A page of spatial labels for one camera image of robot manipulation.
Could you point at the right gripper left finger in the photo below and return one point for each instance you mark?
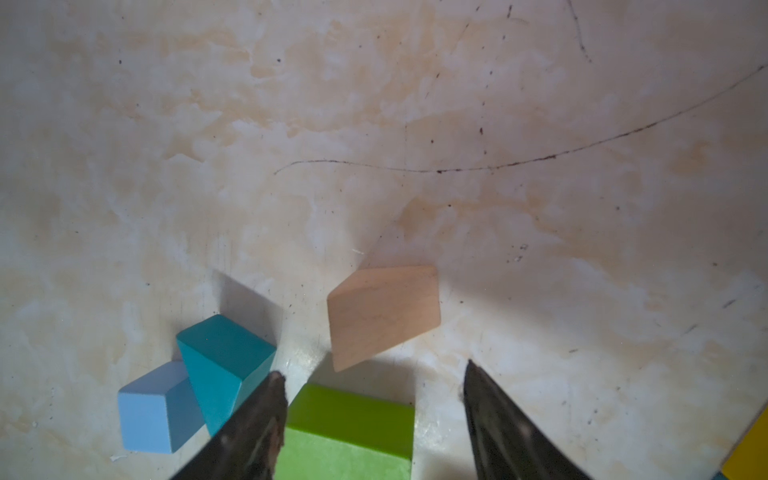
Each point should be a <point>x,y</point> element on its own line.
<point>248,445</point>

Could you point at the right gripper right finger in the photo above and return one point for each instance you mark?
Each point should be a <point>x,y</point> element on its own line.
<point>506,444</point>

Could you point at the green block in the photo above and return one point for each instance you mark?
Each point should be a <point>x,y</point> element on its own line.
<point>333,434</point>

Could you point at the teal triangle block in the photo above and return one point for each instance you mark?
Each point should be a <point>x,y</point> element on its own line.
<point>225,364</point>

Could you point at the natural wood half round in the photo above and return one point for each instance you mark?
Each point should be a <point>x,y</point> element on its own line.
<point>376,309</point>

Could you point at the yellow triangle block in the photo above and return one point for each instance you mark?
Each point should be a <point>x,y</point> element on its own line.
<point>748,460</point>

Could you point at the light blue cube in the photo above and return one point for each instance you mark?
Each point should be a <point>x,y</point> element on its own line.
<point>159,412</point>

